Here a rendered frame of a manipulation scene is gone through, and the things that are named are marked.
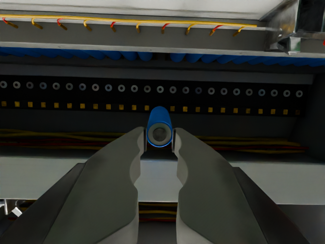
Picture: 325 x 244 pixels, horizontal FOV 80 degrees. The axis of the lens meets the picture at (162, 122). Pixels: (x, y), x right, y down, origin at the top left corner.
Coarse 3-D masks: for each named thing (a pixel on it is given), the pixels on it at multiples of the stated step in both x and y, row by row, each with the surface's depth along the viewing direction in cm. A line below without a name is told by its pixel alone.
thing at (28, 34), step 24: (0, 24) 16; (24, 24) 16; (48, 24) 16; (72, 24) 16; (96, 24) 17; (192, 24) 15; (216, 24) 15; (240, 24) 15; (72, 48) 18; (96, 48) 18; (120, 48) 18; (144, 48) 17; (168, 48) 17; (192, 48) 17; (216, 48) 17; (240, 48) 17; (312, 48) 17
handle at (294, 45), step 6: (300, 30) 13; (294, 36) 13; (300, 36) 12; (306, 36) 12; (312, 36) 11; (318, 36) 11; (324, 36) 11; (288, 42) 14; (294, 42) 14; (324, 42) 10; (288, 48) 14; (294, 48) 14
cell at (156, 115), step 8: (152, 112) 17; (160, 112) 15; (168, 112) 19; (152, 120) 13; (160, 120) 13; (168, 120) 14; (152, 128) 13; (160, 128) 13; (168, 128) 13; (152, 136) 13; (160, 136) 13; (168, 136) 13; (152, 144) 13; (160, 144) 13
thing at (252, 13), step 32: (0, 0) 14; (32, 0) 14; (64, 0) 14; (96, 0) 14; (128, 0) 14; (160, 0) 13; (192, 0) 13; (224, 0) 13; (256, 0) 13; (0, 64) 30
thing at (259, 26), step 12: (0, 12) 16; (12, 12) 16; (24, 12) 16; (36, 12) 16; (48, 12) 16; (60, 12) 16; (120, 24) 16; (132, 24) 16; (144, 24) 16; (156, 24) 16; (168, 24) 16; (180, 24) 16; (204, 24) 16; (264, 24) 16
